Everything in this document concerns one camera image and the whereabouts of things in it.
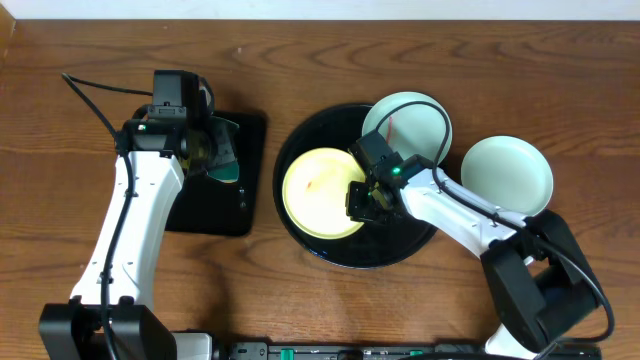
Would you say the black round tray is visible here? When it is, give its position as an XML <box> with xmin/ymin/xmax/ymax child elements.
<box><xmin>273</xmin><ymin>103</ymin><xmax>437</xmax><ymax>269</ymax></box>

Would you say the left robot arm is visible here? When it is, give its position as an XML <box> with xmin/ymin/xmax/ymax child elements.
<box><xmin>38</xmin><ymin>117</ymin><xmax>238</xmax><ymax>359</ymax></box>

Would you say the green yellow sponge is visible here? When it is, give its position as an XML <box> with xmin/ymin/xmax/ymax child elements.
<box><xmin>206</xmin><ymin>144</ymin><xmax>240</xmax><ymax>183</ymax></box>

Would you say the pale green plate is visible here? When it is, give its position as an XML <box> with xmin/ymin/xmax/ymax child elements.
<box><xmin>461</xmin><ymin>136</ymin><xmax>554</xmax><ymax>216</ymax></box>

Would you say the black rectangular tray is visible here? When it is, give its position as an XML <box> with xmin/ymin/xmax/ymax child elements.
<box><xmin>166</xmin><ymin>111</ymin><xmax>267</xmax><ymax>236</ymax></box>

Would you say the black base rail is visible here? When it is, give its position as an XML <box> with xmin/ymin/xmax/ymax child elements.
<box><xmin>219</xmin><ymin>341</ymin><xmax>604</xmax><ymax>360</ymax></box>

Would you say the yellow plate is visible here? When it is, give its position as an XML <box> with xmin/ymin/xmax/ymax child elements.
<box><xmin>281</xmin><ymin>148</ymin><xmax>365</xmax><ymax>240</ymax></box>

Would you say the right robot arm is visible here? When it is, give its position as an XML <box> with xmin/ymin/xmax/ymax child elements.
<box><xmin>347</xmin><ymin>153</ymin><xmax>607</xmax><ymax>359</ymax></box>

